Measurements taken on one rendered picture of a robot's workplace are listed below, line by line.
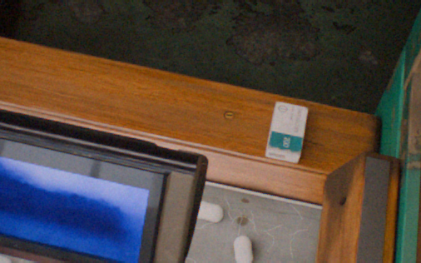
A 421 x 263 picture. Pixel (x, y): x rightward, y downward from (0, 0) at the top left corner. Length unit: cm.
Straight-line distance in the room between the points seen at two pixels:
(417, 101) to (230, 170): 20
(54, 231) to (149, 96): 44
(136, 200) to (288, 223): 42
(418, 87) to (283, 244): 20
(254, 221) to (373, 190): 15
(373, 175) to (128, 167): 35
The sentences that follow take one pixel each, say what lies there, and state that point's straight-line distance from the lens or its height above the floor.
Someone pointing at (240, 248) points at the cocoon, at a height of 76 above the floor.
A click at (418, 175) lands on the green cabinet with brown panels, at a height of 87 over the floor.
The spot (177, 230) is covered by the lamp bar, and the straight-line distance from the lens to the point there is 36.
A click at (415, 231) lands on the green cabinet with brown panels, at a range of 63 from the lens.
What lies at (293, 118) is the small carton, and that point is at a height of 78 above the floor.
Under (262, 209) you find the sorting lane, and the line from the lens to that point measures 77.
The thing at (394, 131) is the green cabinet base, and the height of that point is 82.
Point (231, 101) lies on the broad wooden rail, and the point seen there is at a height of 76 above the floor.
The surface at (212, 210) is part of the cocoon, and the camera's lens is 74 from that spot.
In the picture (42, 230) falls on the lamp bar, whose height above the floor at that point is 107.
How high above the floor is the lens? 141
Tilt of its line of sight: 55 degrees down
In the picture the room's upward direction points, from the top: 7 degrees clockwise
